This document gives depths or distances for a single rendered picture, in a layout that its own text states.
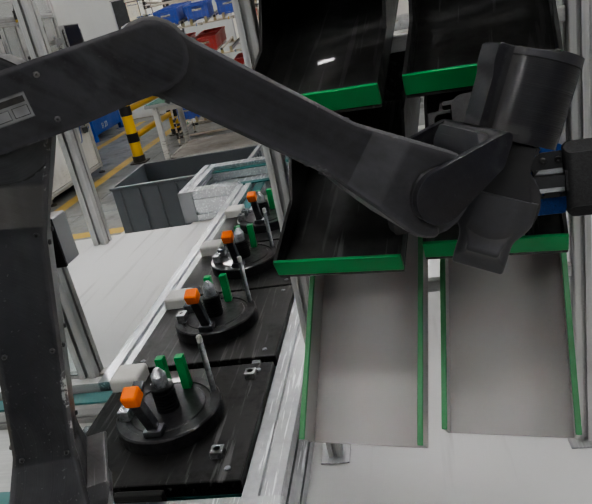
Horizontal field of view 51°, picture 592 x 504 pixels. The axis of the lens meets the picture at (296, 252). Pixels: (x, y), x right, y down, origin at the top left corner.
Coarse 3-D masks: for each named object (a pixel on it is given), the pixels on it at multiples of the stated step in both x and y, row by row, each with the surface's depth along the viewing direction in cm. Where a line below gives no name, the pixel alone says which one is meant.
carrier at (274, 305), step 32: (224, 288) 107; (288, 288) 113; (160, 320) 111; (192, 320) 104; (224, 320) 102; (256, 320) 103; (288, 320) 104; (160, 352) 100; (192, 352) 98; (224, 352) 96; (256, 352) 94
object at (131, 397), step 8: (136, 384) 74; (144, 384) 74; (128, 392) 71; (136, 392) 71; (120, 400) 71; (128, 400) 71; (136, 400) 71; (136, 408) 72; (144, 408) 73; (136, 416) 74; (144, 416) 74; (152, 416) 75; (144, 424) 75; (152, 424) 75
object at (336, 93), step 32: (288, 0) 71; (320, 0) 70; (352, 0) 68; (384, 0) 58; (288, 32) 68; (320, 32) 66; (352, 32) 64; (384, 32) 58; (256, 64) 61; (288, 64) 63; (320, 64) 61; (352, 64) 59; (384, 64) 56; (320, 96) 54; (352, 96) 54
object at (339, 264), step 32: (384, 96) 78; (384, 128) 75; (416, 128) 72; (320, 192) 71; (288, 224) 67; (320, 224) 67; (352, 224) 66; (384, 224) 64; (288, 256) 66; (320, 256) 64; (352, 256) 60; (384, 256) 59
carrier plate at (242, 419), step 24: (216, 384) 88; (240, 384) 87; (264, 384) 86; (240, 408) 82; (264, 408) 83; (96, 432) 83; (216, 432) 78; (240, 432) 77; (120, 456) 77; (144, 456) 76; (168, 456) 75; (192, 456) 74; (240, 456) 73; (120, 480) 73; (144, 480) 72; (168, 480) 71; (192, 480) 70; (216, 480) 70; (240, 480) 69
